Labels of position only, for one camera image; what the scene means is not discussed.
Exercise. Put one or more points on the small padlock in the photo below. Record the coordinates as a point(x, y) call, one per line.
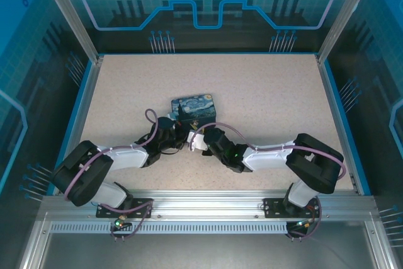
point(195, 122)

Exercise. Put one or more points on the starry night painted tin box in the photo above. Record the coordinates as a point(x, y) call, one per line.
point(196, 106)

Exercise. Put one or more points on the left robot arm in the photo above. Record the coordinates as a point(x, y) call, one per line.
point(94, 168)

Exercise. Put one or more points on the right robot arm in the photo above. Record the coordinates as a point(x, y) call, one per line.
point(302, 162)

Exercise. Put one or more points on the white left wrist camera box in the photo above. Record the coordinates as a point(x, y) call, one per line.
point(172, 116)

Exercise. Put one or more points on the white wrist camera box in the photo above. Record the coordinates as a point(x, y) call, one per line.
point(196, 141)
point(172, 116)

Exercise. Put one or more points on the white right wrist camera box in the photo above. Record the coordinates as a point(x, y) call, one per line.
point(196, 141)

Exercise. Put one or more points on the aluminium mounting rail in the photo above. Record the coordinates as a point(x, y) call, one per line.
point(204, 204)

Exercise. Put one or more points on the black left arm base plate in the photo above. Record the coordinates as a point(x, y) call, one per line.
point(143, 207)

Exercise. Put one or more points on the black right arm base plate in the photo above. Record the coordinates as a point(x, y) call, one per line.
point(274, 207)

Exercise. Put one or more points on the aluminium side rail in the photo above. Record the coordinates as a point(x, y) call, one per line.
point(85, 108)
point(333, 108)

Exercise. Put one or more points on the aluminium frame post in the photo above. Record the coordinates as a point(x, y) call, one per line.
point(341, 17)
point(74, 17)

